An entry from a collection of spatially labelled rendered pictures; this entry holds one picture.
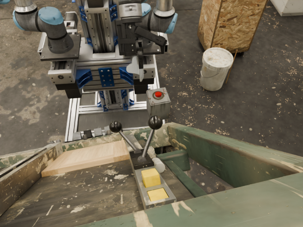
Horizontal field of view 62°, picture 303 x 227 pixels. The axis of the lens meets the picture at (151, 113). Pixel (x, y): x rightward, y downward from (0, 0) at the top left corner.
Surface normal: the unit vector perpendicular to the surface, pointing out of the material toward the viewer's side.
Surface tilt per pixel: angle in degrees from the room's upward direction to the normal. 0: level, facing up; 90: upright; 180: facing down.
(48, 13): 7
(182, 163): 39
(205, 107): 0
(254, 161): 90
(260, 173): 90
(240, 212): 51
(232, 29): 90
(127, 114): 0
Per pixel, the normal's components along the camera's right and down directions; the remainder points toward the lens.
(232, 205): -0.18, -0.98
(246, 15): 0.20, 0.79
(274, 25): 0.00, -0.59
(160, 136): 0.14, 0.03
